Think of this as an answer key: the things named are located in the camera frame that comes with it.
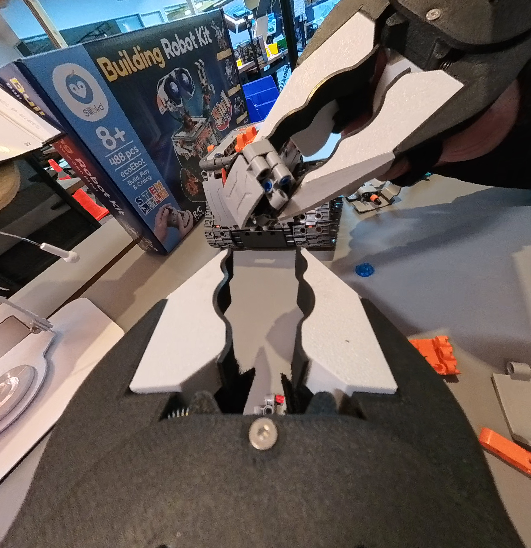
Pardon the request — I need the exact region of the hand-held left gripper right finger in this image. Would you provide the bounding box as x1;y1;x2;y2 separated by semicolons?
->
294;247;399;395

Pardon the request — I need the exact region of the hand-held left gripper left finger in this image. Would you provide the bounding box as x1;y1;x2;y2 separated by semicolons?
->
128;249;233;394

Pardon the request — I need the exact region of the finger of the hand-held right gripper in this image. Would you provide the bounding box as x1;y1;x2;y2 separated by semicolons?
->
252;10;389;149
277;57;466;223

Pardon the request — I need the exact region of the tracked toy robot base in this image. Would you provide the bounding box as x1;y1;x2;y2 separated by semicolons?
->
199;123;344;252

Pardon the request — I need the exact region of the grey building block arm assembly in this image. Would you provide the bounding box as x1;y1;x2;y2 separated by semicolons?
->
222;138;301;228

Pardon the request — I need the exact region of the person's right hand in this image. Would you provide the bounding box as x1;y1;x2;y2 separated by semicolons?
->
377;79;523;186

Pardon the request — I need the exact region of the grey piece with orange pin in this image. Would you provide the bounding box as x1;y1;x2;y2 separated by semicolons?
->
350;183;404;213

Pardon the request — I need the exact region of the blue storage bin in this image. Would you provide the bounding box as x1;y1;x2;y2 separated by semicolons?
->
241;76;282;123

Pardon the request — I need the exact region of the orange toothed building piece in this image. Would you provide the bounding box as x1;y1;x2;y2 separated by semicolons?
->
408;336;462;377

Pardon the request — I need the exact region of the white stand base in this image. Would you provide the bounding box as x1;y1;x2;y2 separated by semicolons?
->
0;297;125;489

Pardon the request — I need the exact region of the red plastic object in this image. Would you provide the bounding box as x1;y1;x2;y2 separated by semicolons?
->
72;188;110;220

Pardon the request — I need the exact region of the grey panel piece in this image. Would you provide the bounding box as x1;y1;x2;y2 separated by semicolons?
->
492;361;531;455

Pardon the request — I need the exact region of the blue robot kit box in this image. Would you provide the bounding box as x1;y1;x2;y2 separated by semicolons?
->
16;9;245;256

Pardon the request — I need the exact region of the orange beam piece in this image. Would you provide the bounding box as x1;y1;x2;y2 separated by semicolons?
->
479;427;531;477

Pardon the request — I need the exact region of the instruction booklet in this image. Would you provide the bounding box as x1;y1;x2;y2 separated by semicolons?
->
0;80;63;166

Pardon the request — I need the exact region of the thin wire arm white tip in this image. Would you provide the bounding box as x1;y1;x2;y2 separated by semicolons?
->
0;228;80;263

